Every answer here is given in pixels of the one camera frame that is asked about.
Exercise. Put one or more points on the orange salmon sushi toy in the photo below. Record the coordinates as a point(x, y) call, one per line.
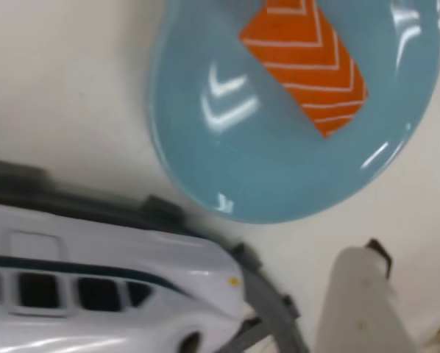
point(308, 66)

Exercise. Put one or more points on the blue ceramic dish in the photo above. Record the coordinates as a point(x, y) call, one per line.
point(279, 165)

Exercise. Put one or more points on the white Shinkansen toy train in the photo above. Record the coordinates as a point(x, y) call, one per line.
point(113, 257)

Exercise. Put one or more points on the dark grey toy rail track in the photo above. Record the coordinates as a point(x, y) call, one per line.
point(271, 294)

